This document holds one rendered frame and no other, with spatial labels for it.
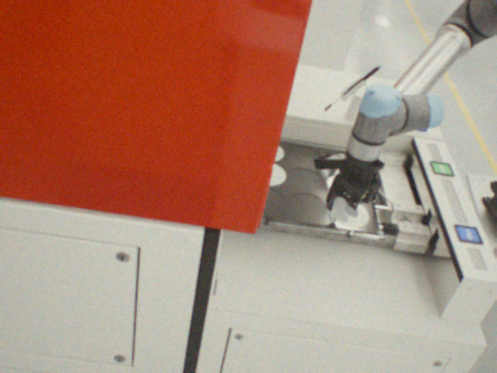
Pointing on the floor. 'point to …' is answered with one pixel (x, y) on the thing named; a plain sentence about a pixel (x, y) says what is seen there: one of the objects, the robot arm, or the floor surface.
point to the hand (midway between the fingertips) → (332, 216)
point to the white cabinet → (320, 349)
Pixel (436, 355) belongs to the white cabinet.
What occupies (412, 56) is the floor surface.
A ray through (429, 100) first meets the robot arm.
